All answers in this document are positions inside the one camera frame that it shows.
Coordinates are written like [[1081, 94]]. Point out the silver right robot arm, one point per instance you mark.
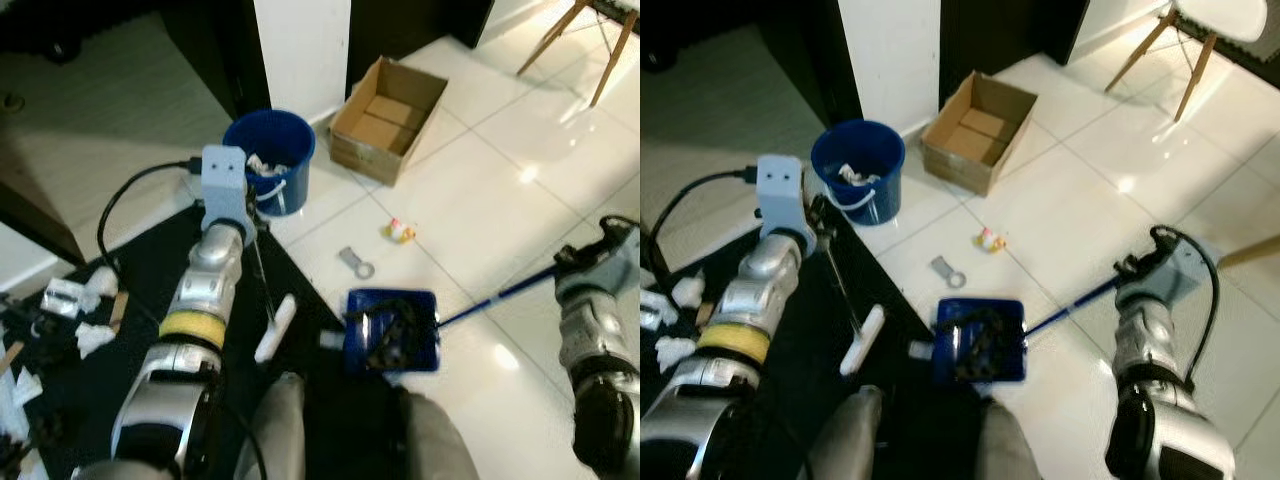
[[590, 330], [1150, 330]]

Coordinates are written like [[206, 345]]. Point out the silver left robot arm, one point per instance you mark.
[[760, 290], [205, 290]]

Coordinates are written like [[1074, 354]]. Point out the black floor mat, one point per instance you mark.
[[320, 400], [920, 430]]

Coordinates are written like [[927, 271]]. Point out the blue plastic bucket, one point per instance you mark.
[[290, 195], [885, 200]]

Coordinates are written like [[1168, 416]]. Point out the crumpled white paper trash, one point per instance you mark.
[[265, 165], [858, 175]]

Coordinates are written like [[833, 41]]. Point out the clear plastic packet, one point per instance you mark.
[[65, 297], [653, 310]]

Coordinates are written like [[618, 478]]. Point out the crumpled white tissue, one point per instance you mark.
[[101, 284], [93, 338], [676, 353], [688, 290]]

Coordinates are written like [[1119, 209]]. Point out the open cardboard box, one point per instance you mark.
[[365, 160], [955, 170]]

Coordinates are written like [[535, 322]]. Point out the small wooden piece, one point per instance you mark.
[[703, 315], [118, 312]]

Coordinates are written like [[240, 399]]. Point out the small white block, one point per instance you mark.
[[921, 349], [331, 340]]

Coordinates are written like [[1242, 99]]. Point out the small colourful snack wrapper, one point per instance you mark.
[[991, 240], [400, 231]]

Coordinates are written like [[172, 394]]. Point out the white chair with wooden legs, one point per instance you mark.
[[1220, 12], [612, 60]]

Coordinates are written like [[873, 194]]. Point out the grey left robot leg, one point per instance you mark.
[[270, 430], [845, 440]]

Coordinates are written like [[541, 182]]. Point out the grey robot leg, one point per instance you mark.
[[440, 445], [845, 440], [1010, 450], [270, 430]]

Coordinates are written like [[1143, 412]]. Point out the grey right robot leg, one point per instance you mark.
[[1010, 450], [440, 445]]

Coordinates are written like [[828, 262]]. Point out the black foam puzzle mat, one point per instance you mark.
[[1260, 55]]

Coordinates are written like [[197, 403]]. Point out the brown slipper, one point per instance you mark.
[[10, 101]]

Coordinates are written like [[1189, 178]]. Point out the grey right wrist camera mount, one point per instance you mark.
[[1180, 270], [620, 260]]

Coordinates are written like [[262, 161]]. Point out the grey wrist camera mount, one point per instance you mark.
[[620, 260], [1180, 270], [225, 185], [783, 195]]

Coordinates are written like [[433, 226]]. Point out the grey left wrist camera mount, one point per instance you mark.
[[783, 195], [225, 185]]

